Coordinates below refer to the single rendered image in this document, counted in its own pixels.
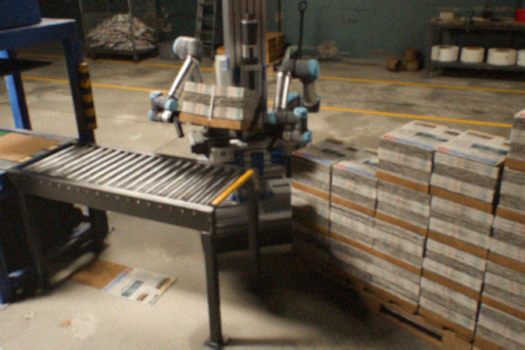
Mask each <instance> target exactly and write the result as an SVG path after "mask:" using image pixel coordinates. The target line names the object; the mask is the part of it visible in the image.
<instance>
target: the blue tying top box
mask: <svg viewBox="0 0 525 350"><path fill-rule="evenodd" d="M35 23H41V14H40V9H39V4H38V0H0V29H3V28H9V27H18V26H24V25H30V24H35Z"/></svg>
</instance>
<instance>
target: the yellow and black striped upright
mask: <svg viewBox="0 0 525 350"><path fill-rule="evenodd" d="M77 66H78V71H79V76H80V86H81V91H82V96H83V102H84V111H85V117H86V122H87V129H88V130H95V129H98V123H97V117H96V111H95V106H94V100H93V95H92V90H91V79H90V73H89V69H88V64H86V63H81V64H78V65H77Z"/></svg>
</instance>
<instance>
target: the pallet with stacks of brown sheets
mask: <svg viewBox="0 0 525 350"><path fill-rule="evenodd" d="M284 38H285V34H282V33H266V64H267V65H268V66H269V67H270V68H266V72H268V73H274V72H275V66H276V65H277V64H282V62H283V60H284V54H285V52H286V49H285V43H284ZM217 51H218V54H217V55H225V47H224V46H223V47H221V48H218V49H217Z"/></svg>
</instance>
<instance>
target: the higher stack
mask: <svg viewBox="0 0 525 350"><path fill-rule="evenodd" d="M510 135H511V136H510V137H511V139H510V141H511V142H510V143H511V144H510V145H511V146H510V149H509V154H508V155H507V157H509V158H513V159H519V160H523V161H525V109H524V110H522V111H521V112H518V113H517V114H516V115H514V119H513V123H512V133H511V134H510ZM503 172H504V173H503V178H502V183H501V190H500V192H499V193H501V194H500V195H501V197H500V199H499V204H498V207H501V208H504V209H509V210H512V211H514V212H517V213H522V214H523V215H525V171H522V170H515V169H512V168H508V167H506V168H505V169H504V170H503ZM493 227H494V230H493V231H494V232H493V238H492V239H491V247H490V253H493V254H496V255H500V256H502V257H505V258H507V259H511V260H513V261H516V262H517V263H520V264H523V265H525V224H523V223H517V222H515V221H512V220H508V219H505V218H501V217H499V216H497V215H496V216H495V220H494V226H493ZM484 284H485V285H484V292H483V295H485V296H487V297H489V298H492V299H495V300H497V301H499V302H502V303H504V304H506V305H509V306H512V307H513V308H514V309H518V310H519V311H521V312H524V313H525V274H524V273H521V272H518V271H515V270H511V269H509V268H507V267H504V266H501V265H498V264H497V263H495V262H492V261H489V260H488V261H487V269H486V274H485V281H484ZM476 329H477V331H476V335H477V336H480V337H482V338H484V339H486V340H488V341H492V342H494V343H495V344H497V345H500V346H502V347H503V348H507V349H509V350H525V321H524V320H522V319H520V318H517V317H515V316H512V315H510V314H508V313H505V312H503V311H500V310H498V309H497V308H495V307H492V306H490V305H487V304H485V303H482V304H481V309H480V317H479V322H478V323H477V328H476ZM473 350H493V349H491V348H487V347H485V346H483V345H481V344H479V343H477V342H474V343H473Z"/></svg>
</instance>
